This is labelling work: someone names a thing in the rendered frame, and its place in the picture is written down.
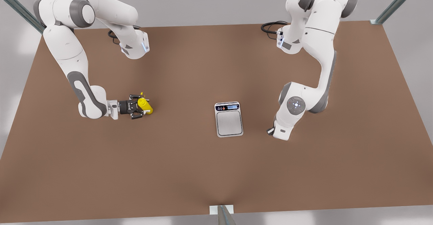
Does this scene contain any black cable loop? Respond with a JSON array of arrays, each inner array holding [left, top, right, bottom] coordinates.
[[261, 21, 289, 40], [108, 25, 141, 45]]

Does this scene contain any silver frame post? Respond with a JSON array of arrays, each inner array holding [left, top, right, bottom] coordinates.
[[0, 0, 45, 35], [370, 0, 425, 25], [209, 205, 237, 225]]

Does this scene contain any silver digital kitchen scale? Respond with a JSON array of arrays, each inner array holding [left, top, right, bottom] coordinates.
[[214, 102, 244, 138]]

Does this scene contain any yellow sauce bottle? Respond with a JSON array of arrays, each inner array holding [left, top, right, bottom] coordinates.
[[137, 92, 154, 116]]

